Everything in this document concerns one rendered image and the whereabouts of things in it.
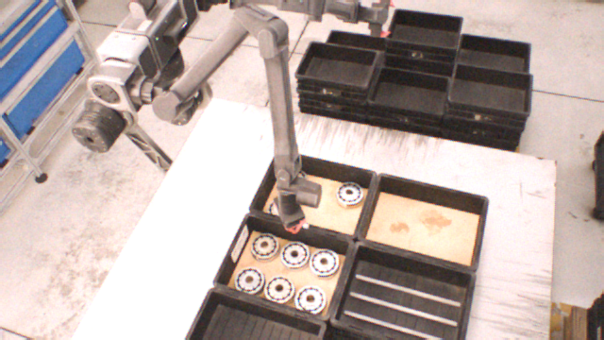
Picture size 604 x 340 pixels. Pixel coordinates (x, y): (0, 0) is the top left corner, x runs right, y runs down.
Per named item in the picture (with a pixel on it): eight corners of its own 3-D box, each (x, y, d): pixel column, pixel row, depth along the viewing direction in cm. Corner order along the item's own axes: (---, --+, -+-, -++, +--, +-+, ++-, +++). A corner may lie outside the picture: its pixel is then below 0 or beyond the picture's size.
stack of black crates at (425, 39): (380, 97, 324) (384, 39, 288) (391, 66, 341) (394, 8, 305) (445, 108, 314) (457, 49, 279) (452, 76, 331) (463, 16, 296)
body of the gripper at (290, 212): (293, 194, 161) (291, 179, 156) (306, 219, 155) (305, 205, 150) (273, 201, 160) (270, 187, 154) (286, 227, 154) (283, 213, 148)
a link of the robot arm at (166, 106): (259, -11, 130) (242, -5, 122) (294, 28, 132) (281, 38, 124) (165, 94, 154) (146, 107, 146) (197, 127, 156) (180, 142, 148)
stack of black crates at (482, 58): (445, 109, 314) (454, 65, 287) (452, 76, 331) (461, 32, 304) (513, 120, 304) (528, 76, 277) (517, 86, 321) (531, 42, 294)
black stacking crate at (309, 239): (218, 300, 177) (210, 285, 168) (252, 229, 193) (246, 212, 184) (328, 335, 166) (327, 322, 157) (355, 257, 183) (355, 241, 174)
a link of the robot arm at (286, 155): (269, 20, 134) (253, 29, 125) (290, 20, 132) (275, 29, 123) (286, 169, 153) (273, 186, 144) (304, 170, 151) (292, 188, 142)
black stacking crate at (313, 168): (252, 228, 193) (247, 211, 185) (280, 168, 210) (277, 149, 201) (355, 256, 183) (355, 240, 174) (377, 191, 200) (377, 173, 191)
